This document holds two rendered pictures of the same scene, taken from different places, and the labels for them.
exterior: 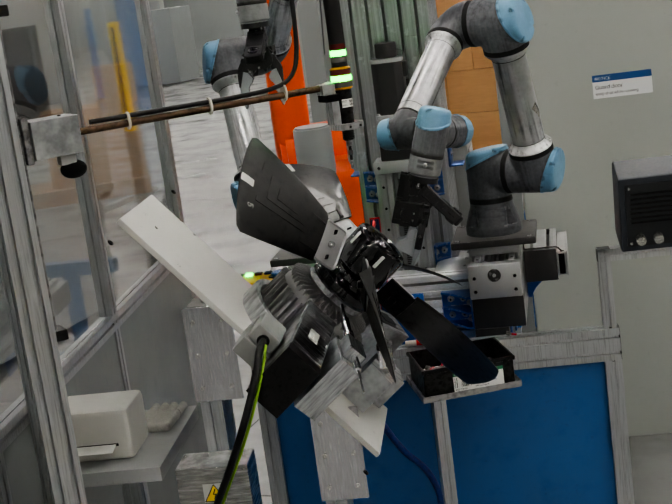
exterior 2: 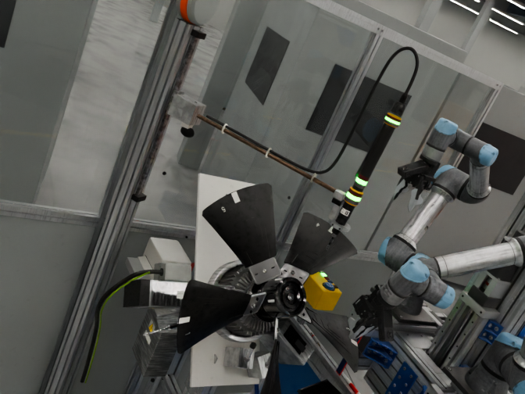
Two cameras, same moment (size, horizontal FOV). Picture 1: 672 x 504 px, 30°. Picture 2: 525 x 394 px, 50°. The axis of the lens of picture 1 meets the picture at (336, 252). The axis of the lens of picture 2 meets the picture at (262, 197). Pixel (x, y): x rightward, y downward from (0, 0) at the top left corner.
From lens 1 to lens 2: 1.69 m
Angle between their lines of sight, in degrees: 45
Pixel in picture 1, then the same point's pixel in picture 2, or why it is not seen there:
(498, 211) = (487, 378)
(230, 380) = not seen: hidden behind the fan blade
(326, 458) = not seen: hidden behind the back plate
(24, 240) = (141, 144)
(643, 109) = not seen: outside the picture
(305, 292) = (237, 281)
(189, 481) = (150, 312)
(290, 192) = (258, 224)
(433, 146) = (397, 284)
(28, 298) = (128, 170)
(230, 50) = (451, 176)
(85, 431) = (151, 255)
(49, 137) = (178, 107)
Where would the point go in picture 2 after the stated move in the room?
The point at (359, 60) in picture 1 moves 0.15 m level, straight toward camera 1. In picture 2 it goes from (509, 233) to (490, 231)
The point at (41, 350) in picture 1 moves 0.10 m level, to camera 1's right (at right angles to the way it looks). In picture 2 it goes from (120, 196) to (131, 210)
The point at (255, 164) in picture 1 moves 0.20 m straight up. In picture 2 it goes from (250, 195) to (276, 135)
